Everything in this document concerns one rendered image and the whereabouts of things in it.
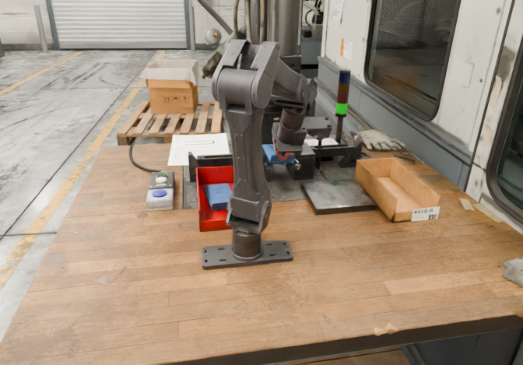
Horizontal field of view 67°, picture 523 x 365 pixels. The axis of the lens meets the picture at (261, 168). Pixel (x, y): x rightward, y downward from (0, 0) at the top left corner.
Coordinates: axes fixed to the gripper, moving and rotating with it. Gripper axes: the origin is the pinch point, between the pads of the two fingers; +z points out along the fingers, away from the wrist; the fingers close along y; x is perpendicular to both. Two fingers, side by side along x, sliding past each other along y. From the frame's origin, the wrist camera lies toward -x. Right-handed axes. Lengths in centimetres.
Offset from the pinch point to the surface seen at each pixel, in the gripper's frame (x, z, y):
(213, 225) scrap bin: 20.8, -0.5, -20.6
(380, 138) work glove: -46, 20, 23
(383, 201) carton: -24.2, -1.9, -17.4
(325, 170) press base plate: -18.0, 14.1, 5.3
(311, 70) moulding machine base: -105, 173, 252
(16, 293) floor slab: 115, 128, 18
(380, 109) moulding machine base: -66, 40, 59
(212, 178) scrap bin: 19.5, 10.6, 1.3
